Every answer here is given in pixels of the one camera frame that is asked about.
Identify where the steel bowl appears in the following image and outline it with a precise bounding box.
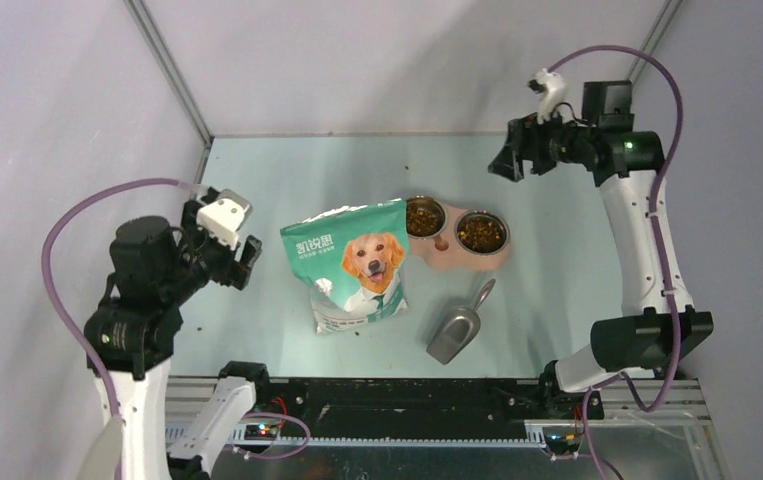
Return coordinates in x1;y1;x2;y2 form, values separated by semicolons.
454;210;511;256
406;196;446;238

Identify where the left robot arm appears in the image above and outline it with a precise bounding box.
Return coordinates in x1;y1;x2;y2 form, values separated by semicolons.
85;193;273;479

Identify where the steel bowl right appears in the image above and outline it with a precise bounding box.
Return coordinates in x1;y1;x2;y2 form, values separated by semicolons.
454;210;511;256

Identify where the pink double bowl stand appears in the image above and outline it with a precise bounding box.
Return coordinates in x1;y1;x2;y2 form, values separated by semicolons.
408;198;512;272

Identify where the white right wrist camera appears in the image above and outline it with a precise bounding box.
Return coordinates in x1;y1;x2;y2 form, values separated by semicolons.
528;69;567;124

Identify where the green pet food bag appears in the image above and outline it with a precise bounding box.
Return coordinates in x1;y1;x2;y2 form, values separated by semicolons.
280;198;409;335

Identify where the metal food scoop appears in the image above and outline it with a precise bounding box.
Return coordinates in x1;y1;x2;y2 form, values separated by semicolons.
426;278;496;365

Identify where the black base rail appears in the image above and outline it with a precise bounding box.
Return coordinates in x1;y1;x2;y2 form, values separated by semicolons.
252;378;604;441

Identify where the kibble in bowl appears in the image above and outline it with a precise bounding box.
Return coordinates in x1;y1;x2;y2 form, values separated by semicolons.
458;214;507;253
406;205;445;238

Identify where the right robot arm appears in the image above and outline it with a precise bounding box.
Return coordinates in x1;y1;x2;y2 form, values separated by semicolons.
488;72;713;418

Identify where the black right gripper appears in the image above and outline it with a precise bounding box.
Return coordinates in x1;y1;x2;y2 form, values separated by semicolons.
489;104;596;182

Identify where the kibble in right bowl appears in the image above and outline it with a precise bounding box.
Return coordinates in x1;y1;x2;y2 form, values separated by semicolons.
458;214;507;253

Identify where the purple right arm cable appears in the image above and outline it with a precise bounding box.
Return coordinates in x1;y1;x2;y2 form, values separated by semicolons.
546;44;685;480

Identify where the kibble in left bowl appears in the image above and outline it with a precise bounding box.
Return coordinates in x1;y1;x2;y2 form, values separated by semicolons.
406;205;445;238

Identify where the steel bowl left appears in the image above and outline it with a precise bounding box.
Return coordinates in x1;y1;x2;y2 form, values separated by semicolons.
406;196;446;238

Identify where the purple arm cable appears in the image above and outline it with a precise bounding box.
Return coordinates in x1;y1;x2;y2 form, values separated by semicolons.
40;177;210;480
546;44;685;480

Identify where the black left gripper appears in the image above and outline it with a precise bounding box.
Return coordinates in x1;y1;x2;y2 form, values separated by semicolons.
163;195;262;299

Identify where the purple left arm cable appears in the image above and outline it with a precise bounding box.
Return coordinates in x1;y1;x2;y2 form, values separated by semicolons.
40;177;210;480

